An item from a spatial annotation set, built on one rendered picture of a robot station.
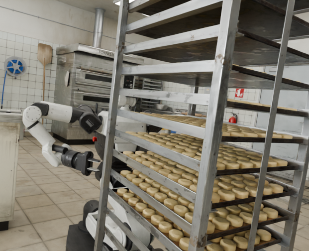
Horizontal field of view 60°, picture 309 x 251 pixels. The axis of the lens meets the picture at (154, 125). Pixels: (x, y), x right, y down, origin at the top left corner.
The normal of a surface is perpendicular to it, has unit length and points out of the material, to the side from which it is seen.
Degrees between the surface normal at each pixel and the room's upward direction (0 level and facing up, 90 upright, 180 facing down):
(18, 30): 90
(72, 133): 90
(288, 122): 90
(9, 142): 90
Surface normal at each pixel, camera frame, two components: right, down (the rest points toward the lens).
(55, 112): 0.49, 0.00
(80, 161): -0.45, 0.04
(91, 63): 0.63, 0.15
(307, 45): -0.77, -0.04
